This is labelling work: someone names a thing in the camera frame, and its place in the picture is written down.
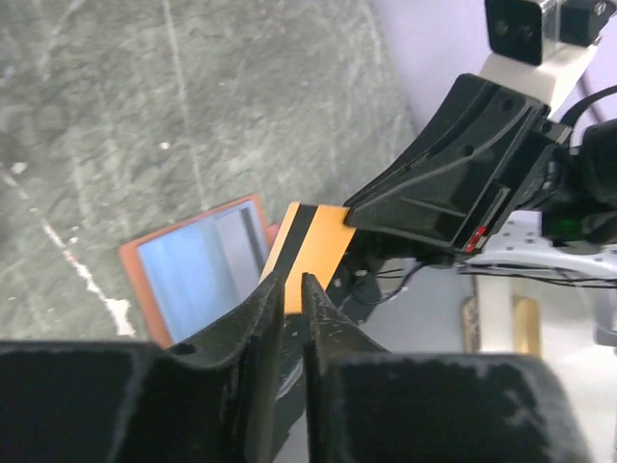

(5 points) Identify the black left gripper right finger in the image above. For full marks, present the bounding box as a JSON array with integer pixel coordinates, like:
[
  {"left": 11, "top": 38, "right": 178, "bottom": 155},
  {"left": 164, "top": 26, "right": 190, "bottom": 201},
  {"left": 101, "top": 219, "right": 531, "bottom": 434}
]
[{"left": 301, "top": 274, "right": 592, "bottom": 462}]

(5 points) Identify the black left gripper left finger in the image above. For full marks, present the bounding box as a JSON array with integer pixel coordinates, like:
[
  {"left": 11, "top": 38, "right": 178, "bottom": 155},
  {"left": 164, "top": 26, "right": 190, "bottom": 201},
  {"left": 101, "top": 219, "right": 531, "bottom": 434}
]
[{"left": 1, "top": 276, "right": 283, "bottom": 462}]

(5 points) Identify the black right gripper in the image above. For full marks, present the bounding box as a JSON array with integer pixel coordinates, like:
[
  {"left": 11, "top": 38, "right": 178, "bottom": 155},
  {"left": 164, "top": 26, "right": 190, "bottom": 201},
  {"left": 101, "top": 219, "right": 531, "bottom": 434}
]
[{"left": 345, "top": 74, "right": 616, "bottom": 251}]

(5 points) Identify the pink leather card holder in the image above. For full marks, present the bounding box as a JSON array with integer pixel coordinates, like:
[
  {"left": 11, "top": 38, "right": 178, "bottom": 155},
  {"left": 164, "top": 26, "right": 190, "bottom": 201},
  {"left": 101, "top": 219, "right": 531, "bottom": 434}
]
[{"left": 119, "top": 195, "right": 270, "bottom": 348}]

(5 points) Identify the gold striped card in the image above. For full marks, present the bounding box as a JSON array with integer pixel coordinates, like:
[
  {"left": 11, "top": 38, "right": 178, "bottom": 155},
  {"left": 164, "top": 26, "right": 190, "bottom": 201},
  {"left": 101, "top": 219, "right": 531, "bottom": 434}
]
[{"left": 261, "top": 202, "right": 356, "bottom": 314}]

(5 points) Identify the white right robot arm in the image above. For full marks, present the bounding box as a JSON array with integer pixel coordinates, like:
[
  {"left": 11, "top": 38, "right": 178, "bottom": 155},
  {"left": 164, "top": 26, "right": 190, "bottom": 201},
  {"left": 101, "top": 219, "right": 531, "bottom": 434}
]
[{"left": 345, "top": 74, "right": 616, "bottom": 289}]

